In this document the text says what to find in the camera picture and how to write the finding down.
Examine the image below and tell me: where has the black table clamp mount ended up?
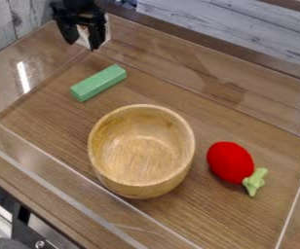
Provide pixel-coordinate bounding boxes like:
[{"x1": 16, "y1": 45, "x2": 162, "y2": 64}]
[{"x1": 0, "y1": 206, "x2": 59, "y2": 249}]

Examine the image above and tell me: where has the clear acrylic corner bracket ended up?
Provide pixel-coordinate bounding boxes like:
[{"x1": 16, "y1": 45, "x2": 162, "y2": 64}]
[{"x1": 75, "y1": 25, "x2": 111, "y2": 49}]

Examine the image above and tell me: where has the green rectangular block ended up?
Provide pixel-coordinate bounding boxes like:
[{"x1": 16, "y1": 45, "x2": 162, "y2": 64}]
[{"x1": 69, "y1": 64, "x2": 126, "y2": 102}]

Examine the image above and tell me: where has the brown wooden bowl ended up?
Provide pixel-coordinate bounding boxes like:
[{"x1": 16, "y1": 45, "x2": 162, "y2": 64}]
[{"x1": 87, "y1": 104, "x2": 195, "y2": 199}]

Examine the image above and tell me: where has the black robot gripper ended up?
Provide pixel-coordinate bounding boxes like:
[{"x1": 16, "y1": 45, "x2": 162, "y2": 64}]
[{"x1": 49, "y1": 0, "x2": 106, "y2": 51}]

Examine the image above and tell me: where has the red plush strawberry toy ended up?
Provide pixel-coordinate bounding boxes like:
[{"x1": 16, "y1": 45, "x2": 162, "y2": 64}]
[{"x1": 206, "y1": 141, "x2": 269, "y2": 196}]

